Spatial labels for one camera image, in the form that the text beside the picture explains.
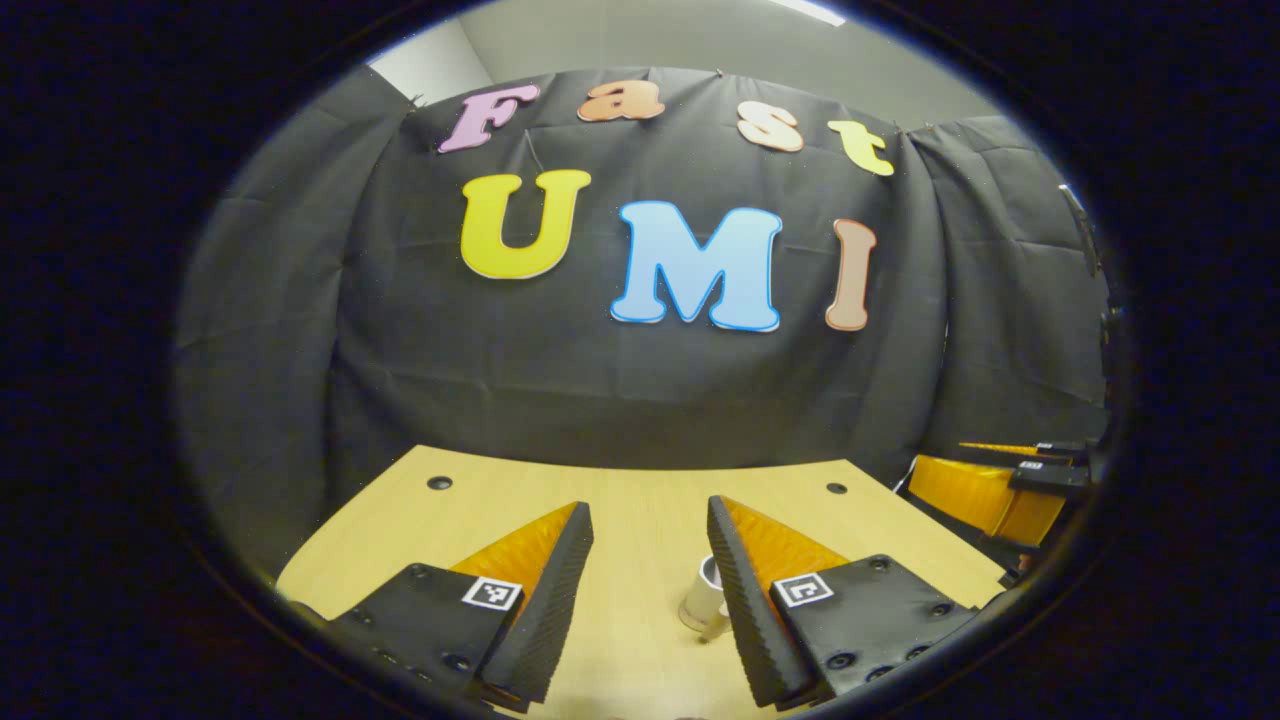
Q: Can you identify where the wooden desktop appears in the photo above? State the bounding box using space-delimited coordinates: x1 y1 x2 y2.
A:
276 445 1007 720

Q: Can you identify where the black backdrop cloth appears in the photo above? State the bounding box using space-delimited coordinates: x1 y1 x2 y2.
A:
172 66 1113 581

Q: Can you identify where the ceiling light panel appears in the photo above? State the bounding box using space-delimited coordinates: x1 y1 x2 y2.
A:
768 0 849 28

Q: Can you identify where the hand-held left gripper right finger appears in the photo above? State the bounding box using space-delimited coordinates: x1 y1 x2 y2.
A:
705 495 1007 710

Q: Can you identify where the white cup with wooden handle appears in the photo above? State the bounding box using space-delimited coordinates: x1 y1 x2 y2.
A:
677 554 733 644

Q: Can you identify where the thin metal stand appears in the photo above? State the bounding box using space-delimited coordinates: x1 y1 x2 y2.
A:
1058 183 1103 283

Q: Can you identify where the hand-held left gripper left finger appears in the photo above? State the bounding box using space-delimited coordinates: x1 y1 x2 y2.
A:
328 501 595 714

